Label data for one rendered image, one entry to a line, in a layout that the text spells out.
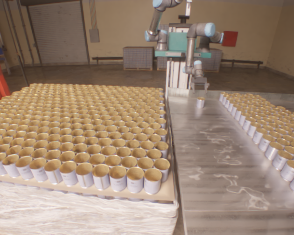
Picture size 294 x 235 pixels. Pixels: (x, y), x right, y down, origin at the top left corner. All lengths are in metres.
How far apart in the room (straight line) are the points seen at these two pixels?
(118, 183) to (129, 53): 7.53
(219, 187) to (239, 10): 10.05
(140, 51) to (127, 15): 2.57
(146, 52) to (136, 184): 7.43
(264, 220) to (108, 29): 9.74
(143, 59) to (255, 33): 6.47
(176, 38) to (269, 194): 1.79
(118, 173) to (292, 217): 0.70
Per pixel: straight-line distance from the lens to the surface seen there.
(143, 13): 9.56
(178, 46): 2.11
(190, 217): 0.67
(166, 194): 0.68
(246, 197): 0.80
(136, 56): 7.92
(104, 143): 0.84
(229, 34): 10.04
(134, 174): 0.69
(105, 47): 9.96
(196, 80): 1.49
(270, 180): 0.93
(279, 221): 0.80
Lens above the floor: 1.66
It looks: 29 degrees down
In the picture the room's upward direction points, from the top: straight up
